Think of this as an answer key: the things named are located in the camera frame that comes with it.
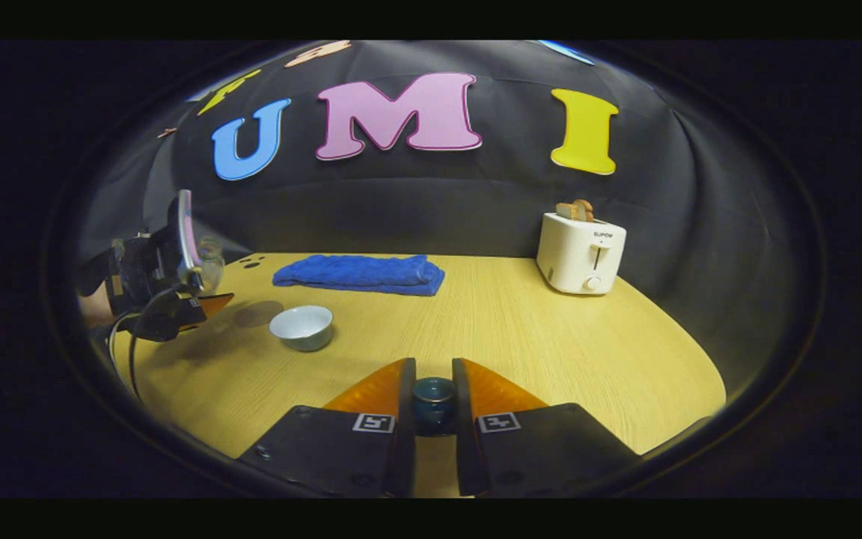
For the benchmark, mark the white teacup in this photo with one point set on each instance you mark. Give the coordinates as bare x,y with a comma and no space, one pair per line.
304,337

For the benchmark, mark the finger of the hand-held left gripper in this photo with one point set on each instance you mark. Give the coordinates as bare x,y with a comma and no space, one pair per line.
188,239
191,308

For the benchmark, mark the teal teacup lid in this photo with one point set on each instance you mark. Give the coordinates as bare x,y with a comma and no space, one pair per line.
435,404

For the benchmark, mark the toasted bread slice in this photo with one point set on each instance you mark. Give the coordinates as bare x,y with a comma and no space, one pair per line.
586,209
566,211

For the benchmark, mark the blue towel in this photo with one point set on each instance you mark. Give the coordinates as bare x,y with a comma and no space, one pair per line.
360,273

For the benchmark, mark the white toaster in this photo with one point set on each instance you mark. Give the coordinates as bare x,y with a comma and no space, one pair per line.
577,254

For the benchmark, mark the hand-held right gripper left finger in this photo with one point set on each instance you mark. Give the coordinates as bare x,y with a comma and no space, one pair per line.
406,464

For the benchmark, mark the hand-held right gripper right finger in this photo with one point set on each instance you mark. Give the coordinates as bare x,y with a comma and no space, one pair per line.
464,464

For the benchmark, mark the black backdrop cloth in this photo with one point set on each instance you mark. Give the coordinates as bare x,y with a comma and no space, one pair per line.
401,202

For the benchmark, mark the clear plastic water bottle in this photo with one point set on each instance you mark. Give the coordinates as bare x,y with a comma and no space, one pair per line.
212,266

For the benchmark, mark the brown round coaster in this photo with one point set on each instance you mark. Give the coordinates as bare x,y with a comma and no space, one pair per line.
259,314

